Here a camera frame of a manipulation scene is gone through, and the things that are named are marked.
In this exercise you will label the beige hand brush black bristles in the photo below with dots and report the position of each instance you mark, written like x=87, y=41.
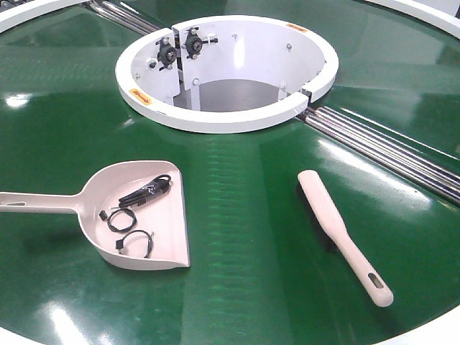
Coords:
x=333, y=225

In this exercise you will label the beige plastic dustpan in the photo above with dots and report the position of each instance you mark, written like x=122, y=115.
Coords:
x=128, y=214

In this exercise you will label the orange warning sticker front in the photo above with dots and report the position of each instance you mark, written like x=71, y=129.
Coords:
x=142, y=97

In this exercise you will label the orange warning sticker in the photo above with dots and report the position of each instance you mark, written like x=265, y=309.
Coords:
x=297, y=27
x=142, y=97

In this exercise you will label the right black bearing block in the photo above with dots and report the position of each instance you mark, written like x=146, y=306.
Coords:
x=194, y=44

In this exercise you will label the black bearing block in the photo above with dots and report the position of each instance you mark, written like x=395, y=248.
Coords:
x=194, y=44
x=167, y=53

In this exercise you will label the left black bearing block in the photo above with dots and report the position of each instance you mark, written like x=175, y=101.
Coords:
x=167, y=53

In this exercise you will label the orange warning sticker back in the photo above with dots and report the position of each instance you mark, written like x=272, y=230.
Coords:
x=297, y=27

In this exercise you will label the steel rollers top left gap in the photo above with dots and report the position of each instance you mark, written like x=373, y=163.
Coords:
x=123, y=16

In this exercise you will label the white outer rim top right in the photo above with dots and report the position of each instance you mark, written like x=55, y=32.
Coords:
x=441, y=14

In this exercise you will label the white rim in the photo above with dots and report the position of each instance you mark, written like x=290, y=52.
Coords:
x=30, y=10
x=441, y=14

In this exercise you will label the white outer rim top left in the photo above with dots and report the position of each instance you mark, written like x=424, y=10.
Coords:
x=30, y=10

